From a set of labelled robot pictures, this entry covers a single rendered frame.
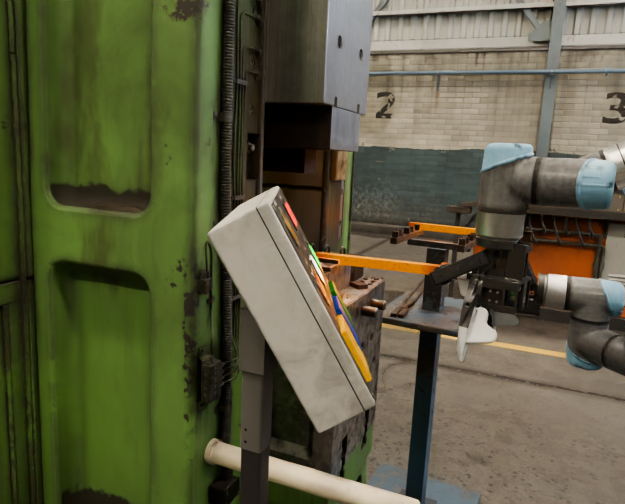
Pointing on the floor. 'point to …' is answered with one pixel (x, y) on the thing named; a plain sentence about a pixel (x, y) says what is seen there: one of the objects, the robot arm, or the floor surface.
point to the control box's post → (255, 437)
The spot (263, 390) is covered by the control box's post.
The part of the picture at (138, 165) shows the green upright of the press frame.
